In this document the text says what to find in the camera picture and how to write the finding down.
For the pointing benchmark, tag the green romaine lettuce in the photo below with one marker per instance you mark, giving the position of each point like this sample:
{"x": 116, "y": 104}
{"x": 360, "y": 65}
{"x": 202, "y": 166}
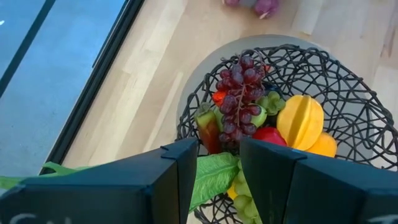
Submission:
{"x": 214, "y": 177}

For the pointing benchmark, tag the black aluminium table frame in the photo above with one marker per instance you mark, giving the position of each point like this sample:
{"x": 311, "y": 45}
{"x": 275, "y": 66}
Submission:
{"x": 89, "y": 93}

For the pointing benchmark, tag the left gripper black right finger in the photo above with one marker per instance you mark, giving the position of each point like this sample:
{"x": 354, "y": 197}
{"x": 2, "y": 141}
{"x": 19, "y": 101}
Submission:
{"x": 326, "y": 196}

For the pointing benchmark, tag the round grey placemat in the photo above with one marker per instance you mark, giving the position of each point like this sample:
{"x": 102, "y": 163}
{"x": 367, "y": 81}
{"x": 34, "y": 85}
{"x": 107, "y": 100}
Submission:
{"x": 199, "y": 71}

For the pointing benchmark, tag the yellow starfruit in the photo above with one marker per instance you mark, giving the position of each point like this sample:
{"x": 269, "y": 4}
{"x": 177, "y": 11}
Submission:
{"x": 300, "y": 121}

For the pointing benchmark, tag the green grape bunch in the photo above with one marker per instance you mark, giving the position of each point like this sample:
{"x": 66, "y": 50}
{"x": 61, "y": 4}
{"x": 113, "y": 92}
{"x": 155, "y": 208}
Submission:
{"x": 245, "y": 202}

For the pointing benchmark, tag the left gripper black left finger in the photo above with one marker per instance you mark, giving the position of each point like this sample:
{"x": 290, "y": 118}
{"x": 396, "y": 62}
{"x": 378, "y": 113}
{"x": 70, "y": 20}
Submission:
{"x": 93, "y": 196}

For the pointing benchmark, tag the orange fruit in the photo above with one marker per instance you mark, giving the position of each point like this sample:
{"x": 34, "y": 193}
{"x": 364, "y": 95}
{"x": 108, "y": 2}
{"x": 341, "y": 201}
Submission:
{"x": 323, "y": 145}

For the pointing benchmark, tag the red pomegranate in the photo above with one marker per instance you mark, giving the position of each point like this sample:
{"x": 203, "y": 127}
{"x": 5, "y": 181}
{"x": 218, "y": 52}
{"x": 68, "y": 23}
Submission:
{"x": 269, "y": 136}

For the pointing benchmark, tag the purple grape bunch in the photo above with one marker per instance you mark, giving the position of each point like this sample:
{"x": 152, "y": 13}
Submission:
{"x": 237, "y": 93}

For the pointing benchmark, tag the red chili pepper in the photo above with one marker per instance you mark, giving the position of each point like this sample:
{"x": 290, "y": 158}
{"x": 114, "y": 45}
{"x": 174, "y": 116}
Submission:
{"x": 208, "y": 133}

